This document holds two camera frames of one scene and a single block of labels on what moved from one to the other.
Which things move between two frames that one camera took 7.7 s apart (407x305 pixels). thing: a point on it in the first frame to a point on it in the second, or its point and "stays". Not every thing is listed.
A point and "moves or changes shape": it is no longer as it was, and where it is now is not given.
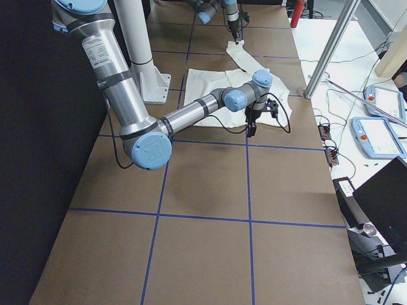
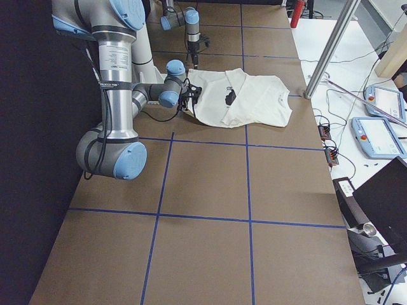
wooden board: (395, 56) stays
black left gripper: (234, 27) to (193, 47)
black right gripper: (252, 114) to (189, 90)
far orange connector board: (324, 132) stays
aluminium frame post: (346, 13) stays
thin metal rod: (367, 103) stays
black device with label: (352, 211) stays
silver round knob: (369, 229) stays
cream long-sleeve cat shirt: (201, 82) moves or changes shape
